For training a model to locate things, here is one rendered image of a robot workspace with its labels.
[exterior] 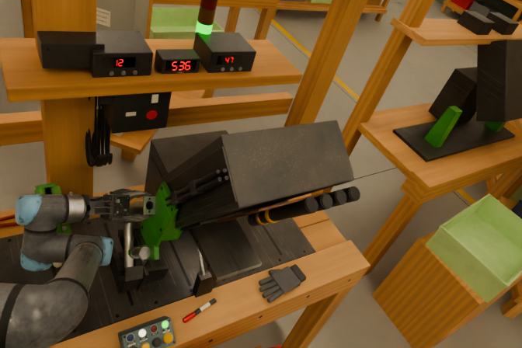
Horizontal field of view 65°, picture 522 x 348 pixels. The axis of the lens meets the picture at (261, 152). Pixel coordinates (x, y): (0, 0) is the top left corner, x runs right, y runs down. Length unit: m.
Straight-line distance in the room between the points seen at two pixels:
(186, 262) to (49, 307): 0.82
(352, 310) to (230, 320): 1.47
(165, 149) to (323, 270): 0.78
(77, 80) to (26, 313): 0.61
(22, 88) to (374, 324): 2.37
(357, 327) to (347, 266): 1.06
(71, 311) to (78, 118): 0.70
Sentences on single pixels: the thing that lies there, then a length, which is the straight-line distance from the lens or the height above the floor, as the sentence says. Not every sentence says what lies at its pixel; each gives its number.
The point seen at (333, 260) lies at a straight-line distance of 1.76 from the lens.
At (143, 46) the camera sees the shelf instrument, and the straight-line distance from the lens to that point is 1.22.
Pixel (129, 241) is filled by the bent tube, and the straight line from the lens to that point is 1.43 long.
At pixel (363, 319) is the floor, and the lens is 2.84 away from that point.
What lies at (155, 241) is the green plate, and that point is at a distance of 1.32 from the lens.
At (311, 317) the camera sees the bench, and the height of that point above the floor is 0.45.
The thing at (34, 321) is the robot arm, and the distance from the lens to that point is 0.80.
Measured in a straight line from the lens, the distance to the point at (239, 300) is 1.52.
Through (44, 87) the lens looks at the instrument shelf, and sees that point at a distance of 1.16.
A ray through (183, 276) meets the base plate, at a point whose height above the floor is 0.90.
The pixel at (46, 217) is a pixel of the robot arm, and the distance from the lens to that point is 1.17.
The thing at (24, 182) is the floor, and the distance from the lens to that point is 3.07.
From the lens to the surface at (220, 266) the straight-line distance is 1.29.
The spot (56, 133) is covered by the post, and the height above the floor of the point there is 1.29.
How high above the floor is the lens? 2.18
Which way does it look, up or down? 38 degrees down
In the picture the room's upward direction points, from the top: 20 degrees clockwise
